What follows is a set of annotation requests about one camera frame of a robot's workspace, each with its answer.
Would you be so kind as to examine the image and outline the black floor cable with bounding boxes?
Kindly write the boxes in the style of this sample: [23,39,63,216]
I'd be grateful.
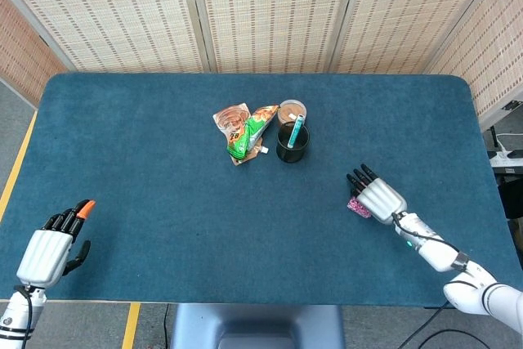
[419,302,491,349]

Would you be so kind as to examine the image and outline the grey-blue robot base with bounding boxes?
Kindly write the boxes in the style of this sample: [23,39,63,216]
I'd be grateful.
[170,303,346,349]

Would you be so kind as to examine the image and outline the blue felt table cover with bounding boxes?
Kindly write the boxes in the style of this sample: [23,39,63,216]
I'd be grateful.
[0,73,523,309]

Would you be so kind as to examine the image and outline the black mesh pen holder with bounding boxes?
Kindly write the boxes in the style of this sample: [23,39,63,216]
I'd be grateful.
[275,121,311,164]

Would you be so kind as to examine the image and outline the bamboo folding screen panel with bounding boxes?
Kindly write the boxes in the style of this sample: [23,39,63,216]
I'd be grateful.
[0,0,69,107]
[424,0,523,128]
[0,0,209,74]
[187,0,363,74]
[329,0,512,75]

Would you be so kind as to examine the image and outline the green snack bag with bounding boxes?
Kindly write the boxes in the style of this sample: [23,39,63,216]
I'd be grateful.
[226,105,279,160]

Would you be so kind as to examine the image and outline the black box on floor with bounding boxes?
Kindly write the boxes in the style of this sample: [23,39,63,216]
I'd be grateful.
[496,177,523,217]

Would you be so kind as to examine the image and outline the left robot hand orange fingertip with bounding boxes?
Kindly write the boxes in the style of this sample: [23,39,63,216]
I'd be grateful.
[16,199,97,289]

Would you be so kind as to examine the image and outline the brown spout pouch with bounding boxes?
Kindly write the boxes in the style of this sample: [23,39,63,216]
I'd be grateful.
[212,102,270,167]

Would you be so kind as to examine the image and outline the teal white pen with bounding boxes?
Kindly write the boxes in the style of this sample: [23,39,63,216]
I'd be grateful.
[288,114,306,149]

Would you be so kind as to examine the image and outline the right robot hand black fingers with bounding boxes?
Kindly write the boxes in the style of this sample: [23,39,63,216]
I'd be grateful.
[346,163,409,226]

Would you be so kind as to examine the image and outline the pink patterned small packet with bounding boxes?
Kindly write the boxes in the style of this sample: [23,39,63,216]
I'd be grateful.
[346,196,372,219]

